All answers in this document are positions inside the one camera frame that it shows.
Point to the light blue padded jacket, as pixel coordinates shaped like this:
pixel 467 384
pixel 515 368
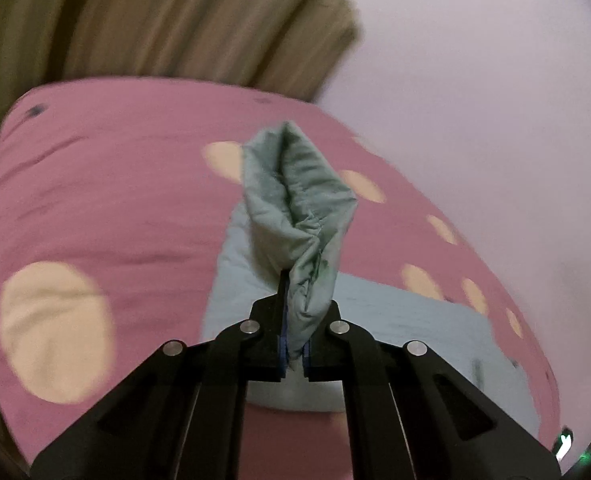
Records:
pixel 295 195

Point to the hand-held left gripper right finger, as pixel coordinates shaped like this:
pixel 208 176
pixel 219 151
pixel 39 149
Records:
pixel 320 360

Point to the pink bed sheet cream dots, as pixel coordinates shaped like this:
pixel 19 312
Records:
pixel 100 185

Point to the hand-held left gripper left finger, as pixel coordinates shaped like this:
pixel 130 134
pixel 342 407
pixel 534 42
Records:
pixel 283 340

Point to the olive striped curtain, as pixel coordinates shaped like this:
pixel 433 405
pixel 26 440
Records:
pixel 175 25

